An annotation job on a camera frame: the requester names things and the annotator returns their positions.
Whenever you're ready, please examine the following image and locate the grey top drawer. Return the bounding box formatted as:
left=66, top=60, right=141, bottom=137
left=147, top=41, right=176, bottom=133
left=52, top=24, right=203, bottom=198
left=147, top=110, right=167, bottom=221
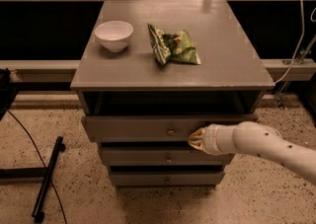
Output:
left=82, top=113, right=258, bottom=142

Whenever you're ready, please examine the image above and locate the grey drawer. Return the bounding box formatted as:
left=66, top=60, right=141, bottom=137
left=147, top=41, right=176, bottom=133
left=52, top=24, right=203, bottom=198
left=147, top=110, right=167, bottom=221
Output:
left=100, top=147, right=233, bottom=166
left=82, top=113, right=258, bottom=142
left=109, top=171, right=224, bottom=187

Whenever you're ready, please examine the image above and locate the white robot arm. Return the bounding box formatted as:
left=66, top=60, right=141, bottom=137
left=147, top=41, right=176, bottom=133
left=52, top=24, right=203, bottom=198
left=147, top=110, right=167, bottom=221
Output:
left=188, top=121, right=316, bottom=185

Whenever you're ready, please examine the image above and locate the grey wooden drawer cabinet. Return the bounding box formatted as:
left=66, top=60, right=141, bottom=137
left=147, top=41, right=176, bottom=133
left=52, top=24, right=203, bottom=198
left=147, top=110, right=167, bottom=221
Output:
left=71, top=0, right=274, bottom=174

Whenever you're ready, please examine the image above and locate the grey middle drawer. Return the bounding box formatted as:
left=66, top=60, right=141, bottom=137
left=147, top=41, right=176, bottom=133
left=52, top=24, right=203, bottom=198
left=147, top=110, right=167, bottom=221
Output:
left=100, top=147, right=233, bottom=166

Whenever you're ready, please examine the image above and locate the grey bottom drawer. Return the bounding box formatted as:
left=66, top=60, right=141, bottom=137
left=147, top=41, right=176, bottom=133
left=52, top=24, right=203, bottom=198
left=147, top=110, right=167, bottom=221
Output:
left=109, top=171, right=224, bottom=187

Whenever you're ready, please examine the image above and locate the green chip bag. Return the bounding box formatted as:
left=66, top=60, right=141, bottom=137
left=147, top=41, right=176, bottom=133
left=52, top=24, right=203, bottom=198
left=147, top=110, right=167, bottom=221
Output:
left=147, top=24, right=201, bottom=65

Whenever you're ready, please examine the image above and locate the white ceramic bowl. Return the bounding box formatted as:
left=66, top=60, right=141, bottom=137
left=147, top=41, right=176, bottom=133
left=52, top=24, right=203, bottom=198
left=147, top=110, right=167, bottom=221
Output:
left=94, top=21, right=133, bottom=52

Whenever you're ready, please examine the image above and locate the black metal stand base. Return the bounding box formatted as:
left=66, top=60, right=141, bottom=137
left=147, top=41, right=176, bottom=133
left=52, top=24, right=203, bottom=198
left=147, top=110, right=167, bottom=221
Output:
left=0, top=136, right=65, bottom=224

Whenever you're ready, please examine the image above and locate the black equipment at left edge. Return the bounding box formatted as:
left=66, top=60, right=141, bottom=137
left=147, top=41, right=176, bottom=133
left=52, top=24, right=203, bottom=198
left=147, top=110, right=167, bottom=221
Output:
left=0, top=68, right=18, bottom=120

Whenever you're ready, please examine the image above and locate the white cable at right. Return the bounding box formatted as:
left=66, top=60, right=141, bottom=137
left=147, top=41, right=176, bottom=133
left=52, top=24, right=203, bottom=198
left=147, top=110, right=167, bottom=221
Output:
left=274, top=0, right=307, bottom=85

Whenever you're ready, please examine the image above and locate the metal bracket strut right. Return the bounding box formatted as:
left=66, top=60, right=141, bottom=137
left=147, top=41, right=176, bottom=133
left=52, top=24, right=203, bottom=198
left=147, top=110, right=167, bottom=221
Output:
left=275, top=35, right=316, bottom=110

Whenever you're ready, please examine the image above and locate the black cable on floor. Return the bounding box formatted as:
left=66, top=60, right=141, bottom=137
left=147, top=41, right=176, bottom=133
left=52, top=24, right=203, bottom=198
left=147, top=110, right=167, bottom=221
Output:
left=5, top=109, right=68, bottom=224

